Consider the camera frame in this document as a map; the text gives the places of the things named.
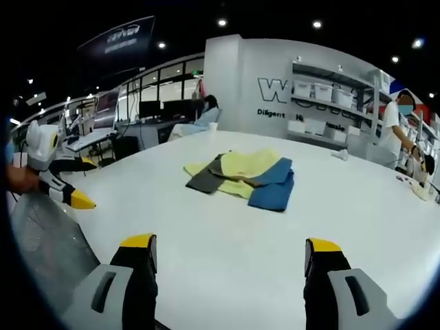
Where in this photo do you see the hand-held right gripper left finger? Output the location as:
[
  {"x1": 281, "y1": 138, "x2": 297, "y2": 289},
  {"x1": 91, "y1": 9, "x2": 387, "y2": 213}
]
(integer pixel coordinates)
[{"x1": 60, "y1": 233, "x2": 160, "y2": 330}]

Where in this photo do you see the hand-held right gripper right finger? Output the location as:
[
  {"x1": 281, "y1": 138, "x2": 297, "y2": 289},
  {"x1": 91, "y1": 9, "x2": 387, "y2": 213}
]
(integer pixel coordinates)
[{"x1": 302, "y1": 236, "x2": 410, "y2": 330}]

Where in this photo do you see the yellow grey blue garment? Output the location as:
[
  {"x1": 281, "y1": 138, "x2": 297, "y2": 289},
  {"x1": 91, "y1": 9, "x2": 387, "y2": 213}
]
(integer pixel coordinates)
[{"x1": 183, "y1": 147, "x2": 296, "y2": 212}]

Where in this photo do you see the person's left hand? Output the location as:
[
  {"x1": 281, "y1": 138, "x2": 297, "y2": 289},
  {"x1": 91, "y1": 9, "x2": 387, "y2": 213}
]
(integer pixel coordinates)
[{"x1": 5, "y1": 165, "x2": 41, "y2": 194}]

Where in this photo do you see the grey office desk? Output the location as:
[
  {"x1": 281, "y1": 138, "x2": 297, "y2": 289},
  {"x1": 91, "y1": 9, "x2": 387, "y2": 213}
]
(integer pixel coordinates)
[{"x1": 64, "y1": 127, "x2": 120, "y2": 160}]

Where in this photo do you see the grey mesh chair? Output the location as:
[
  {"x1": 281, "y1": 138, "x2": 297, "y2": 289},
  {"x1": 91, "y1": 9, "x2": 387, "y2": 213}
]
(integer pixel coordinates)
[{"x1": 9, "y1": 190, "x2": 101, "y2": 312}]

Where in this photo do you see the black computer monitor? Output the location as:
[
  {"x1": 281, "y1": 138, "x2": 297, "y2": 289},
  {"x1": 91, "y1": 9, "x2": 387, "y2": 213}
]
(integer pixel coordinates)
[
  {"x1": 138, "y1": 99, "x2": 162, "y2": 120},
  {"x1": 162, "y1": 99, "x2": 204, "y2": 121}
]

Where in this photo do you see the cream cloth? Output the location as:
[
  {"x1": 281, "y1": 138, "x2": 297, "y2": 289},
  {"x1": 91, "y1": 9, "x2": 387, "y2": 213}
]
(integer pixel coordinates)
[{"x1": 409, "y1": 179, "x2": 433, "y2": 203}]

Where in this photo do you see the dark hanging banner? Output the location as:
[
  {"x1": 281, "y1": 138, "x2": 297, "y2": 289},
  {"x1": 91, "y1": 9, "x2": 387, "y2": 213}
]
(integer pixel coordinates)
[{"x1": 76, "y1": 14, "x2": 156, "y2": 77}]

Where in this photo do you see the grey metal shelf rack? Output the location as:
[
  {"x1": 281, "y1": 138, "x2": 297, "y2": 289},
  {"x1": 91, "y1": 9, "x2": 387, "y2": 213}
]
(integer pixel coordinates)
[{"x1": 285, "y1": 58, "x2": 396, "y2": 154}]

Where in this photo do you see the white storage bin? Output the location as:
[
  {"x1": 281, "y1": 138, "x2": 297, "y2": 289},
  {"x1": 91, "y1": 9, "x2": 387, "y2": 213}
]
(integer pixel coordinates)
[
  {"x1": 313, "y1": 83, "x2": 334, "y2": 101},
  {"x1": 333, "y1": 88, "x2": 355, "y2": 108},
  {"x1": 294, "y1": 81, "x2": 314, "y2": 98}
]

